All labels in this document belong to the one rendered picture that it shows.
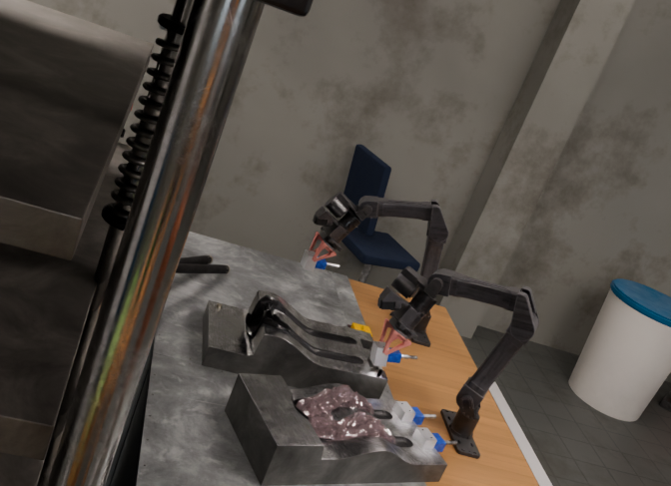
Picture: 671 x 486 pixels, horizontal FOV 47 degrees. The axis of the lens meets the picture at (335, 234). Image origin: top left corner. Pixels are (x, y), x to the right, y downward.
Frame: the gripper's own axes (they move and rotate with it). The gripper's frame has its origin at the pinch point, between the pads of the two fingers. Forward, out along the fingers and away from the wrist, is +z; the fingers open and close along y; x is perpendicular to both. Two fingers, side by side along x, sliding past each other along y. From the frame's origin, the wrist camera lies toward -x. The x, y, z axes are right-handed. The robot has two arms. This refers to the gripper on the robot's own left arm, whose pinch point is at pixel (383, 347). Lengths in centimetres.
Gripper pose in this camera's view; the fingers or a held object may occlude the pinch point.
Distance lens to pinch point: 219.7
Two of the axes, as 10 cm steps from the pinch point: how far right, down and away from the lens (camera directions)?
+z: -6.4, 7.7, 0.8
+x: 7.5, 5.9, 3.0
